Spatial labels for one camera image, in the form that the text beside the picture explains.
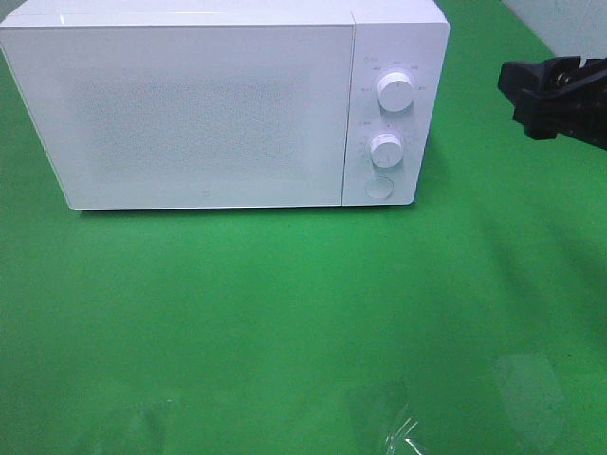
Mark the white microwave door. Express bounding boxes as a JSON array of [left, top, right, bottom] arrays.
[[1, 26, 354, 210]]

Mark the round white door button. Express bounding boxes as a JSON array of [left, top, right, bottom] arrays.
[[365, 176, 394, 200]]

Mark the clear tape strip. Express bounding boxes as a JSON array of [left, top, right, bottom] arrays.
[[383, 405, 425, 455]]

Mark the white microwave oven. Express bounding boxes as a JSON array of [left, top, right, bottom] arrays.
[[1, 1, 450, 207]]

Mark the white microwave knob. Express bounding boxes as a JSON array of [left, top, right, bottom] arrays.
[[377, 70, 414, 113], [370, 133, 404, 169]]

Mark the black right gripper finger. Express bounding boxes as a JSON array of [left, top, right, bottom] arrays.
[[497, 56, 606, 102], [513, 91, 606, 150]]

